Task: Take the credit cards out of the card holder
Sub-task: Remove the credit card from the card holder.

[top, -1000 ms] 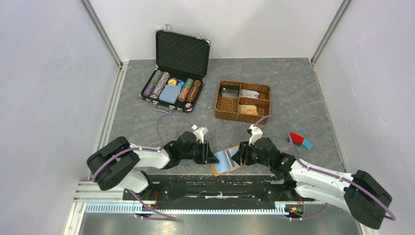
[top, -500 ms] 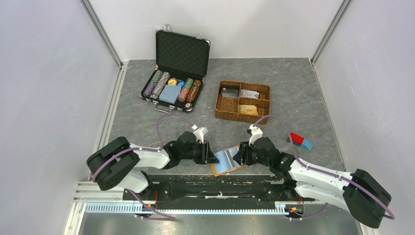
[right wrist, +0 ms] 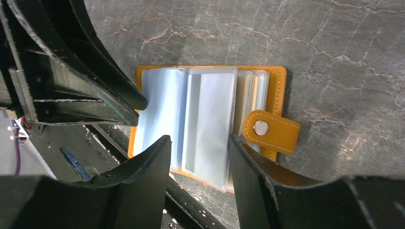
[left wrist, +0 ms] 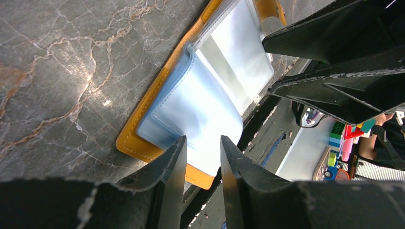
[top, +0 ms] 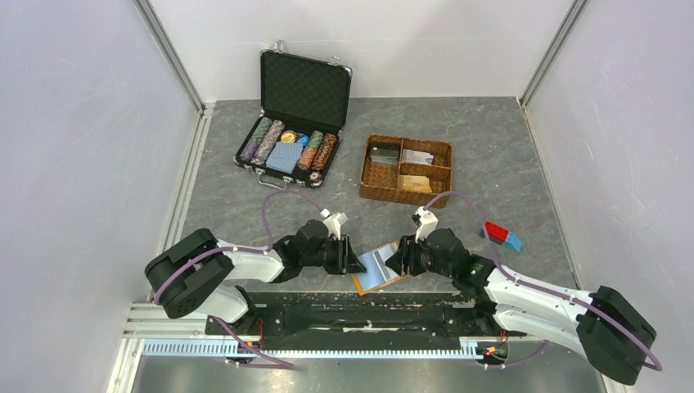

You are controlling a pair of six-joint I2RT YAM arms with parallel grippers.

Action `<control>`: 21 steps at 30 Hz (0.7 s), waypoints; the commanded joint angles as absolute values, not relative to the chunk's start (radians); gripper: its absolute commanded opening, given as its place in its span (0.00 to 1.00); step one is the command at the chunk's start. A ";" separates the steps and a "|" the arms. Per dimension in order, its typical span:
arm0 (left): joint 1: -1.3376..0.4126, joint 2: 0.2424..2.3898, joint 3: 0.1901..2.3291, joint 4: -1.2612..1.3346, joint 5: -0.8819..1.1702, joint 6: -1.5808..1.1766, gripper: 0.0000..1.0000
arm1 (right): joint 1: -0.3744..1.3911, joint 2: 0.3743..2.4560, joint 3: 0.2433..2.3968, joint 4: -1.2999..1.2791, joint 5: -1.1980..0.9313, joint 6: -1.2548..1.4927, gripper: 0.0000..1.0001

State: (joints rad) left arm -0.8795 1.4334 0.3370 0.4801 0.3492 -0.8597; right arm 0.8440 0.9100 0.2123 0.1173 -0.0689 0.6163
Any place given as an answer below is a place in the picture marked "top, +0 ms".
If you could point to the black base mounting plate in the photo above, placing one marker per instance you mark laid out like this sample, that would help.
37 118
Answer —
377 321

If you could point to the tan card in basket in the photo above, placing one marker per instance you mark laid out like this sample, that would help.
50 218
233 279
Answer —
414 183

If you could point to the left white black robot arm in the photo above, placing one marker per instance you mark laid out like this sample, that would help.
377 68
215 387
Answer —
188 277

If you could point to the orange card holder wallet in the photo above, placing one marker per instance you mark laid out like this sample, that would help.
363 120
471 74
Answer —
377 275

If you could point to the red blue toy block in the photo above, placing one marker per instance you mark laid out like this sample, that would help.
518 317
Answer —
502 237

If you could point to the black card deck box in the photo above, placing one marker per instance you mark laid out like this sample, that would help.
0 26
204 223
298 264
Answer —
384 153

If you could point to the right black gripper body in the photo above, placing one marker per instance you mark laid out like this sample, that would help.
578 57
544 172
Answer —
422 260

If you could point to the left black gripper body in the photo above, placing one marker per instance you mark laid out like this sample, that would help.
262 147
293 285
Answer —
333 255

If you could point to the green orange chip stack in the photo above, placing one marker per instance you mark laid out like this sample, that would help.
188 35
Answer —
310 151

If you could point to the loose poker chip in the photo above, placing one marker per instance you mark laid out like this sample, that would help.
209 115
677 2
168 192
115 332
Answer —
315 178

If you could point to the black poker chip case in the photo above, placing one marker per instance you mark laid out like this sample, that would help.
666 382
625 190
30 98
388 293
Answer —
307 95

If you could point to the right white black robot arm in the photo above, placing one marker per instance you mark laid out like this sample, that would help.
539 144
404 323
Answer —
602 326

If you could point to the brown black chip stack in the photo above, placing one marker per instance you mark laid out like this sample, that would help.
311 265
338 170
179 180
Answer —
324 152

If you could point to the white VIP card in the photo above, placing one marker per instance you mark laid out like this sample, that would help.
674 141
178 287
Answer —
412 153

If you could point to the blue playing card deck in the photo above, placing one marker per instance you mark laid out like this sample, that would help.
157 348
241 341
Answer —
284 156

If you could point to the woven brown basket tray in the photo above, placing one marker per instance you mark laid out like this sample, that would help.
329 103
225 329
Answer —
380 182

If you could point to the pink grey chip stack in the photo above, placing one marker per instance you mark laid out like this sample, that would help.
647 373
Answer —
270 139

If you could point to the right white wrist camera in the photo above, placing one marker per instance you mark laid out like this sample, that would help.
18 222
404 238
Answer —
426 223

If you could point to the purple green chip stack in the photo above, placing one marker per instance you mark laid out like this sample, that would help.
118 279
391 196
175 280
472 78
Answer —
256 139

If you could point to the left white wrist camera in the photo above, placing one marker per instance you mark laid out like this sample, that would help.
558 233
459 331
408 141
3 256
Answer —
334 222

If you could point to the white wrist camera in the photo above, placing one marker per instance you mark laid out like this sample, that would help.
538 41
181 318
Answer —
334 222
426 223

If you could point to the white card in basket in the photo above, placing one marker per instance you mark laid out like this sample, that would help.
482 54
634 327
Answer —
418 160

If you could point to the yellow blue loose chips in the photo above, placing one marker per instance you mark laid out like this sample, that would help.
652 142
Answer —
291 136

